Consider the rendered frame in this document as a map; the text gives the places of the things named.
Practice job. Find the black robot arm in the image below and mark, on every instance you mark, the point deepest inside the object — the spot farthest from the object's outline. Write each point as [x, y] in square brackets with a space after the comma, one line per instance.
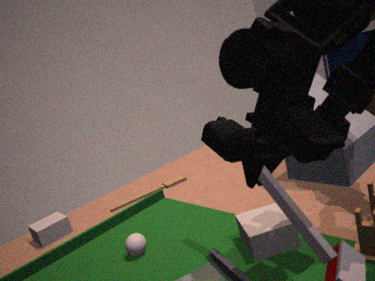
[286, 50]

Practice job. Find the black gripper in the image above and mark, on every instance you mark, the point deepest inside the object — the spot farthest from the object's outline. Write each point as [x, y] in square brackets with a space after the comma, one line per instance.
[254, 147]

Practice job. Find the green flat mat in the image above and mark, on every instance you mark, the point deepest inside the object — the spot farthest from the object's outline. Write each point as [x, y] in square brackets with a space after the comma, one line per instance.
[179, 238]

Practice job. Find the white golf ball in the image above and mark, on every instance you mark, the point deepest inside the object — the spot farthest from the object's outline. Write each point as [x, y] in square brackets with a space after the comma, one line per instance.
[135, 244]

